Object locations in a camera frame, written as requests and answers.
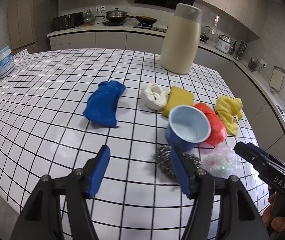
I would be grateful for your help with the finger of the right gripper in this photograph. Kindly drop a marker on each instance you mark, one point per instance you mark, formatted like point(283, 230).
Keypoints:
point(271, 169)

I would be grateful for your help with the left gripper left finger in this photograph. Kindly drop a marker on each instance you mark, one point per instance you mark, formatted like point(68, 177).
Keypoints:
point(41, 216)

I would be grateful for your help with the clear plastic bag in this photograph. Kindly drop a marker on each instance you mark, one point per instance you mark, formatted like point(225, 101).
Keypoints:
point(222, 162)

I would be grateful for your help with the red plastic bag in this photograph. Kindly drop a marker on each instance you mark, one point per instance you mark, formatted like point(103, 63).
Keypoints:
point(218, 130)

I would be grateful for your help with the yellow cloth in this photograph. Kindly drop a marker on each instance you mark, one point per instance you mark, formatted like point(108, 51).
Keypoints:
point(228, 109)

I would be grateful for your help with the steel wool scrubber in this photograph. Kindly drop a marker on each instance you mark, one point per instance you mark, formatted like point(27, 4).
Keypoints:
point(163, 160)

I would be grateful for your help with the blue paper cup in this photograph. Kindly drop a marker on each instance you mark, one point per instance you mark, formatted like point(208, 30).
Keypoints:
point(187, 127)

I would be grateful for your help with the yellow sponge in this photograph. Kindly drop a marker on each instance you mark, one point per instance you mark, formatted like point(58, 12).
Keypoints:
point(177, 96)

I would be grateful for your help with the blue cloth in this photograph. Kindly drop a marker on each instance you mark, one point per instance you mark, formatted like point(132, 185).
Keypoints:
point(102, 104)

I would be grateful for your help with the cutting board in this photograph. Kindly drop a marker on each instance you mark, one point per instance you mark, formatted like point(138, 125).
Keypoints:
point(277, 78)

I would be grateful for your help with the utensil holder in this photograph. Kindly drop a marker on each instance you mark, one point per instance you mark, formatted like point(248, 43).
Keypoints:
point(253, 64)

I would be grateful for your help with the white rice cooker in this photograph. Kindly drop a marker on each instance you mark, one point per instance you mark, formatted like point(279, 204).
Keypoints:
point(224, 43)

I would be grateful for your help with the black kettle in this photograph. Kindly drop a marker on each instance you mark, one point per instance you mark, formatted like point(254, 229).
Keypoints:
point(204, 33)

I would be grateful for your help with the white plastic jar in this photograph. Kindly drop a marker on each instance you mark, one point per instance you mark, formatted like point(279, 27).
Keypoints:
point(7, 63)

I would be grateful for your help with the beige thermos jug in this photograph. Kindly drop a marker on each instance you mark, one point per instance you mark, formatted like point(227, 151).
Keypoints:
point(181, 39)

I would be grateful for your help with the black microwave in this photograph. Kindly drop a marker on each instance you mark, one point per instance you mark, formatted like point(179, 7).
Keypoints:
point(68, 21)

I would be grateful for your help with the refrigerator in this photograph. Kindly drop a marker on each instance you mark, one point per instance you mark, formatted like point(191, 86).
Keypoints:
point(29, 22)

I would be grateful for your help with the frying pan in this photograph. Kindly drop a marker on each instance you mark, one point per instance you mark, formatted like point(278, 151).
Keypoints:
point(144, 20)

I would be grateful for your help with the green ceramic vase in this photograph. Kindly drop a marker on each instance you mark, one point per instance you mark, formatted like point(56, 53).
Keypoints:
point(89, 18)

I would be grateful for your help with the pot with lid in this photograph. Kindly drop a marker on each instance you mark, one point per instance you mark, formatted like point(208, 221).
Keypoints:
point(115, 16)

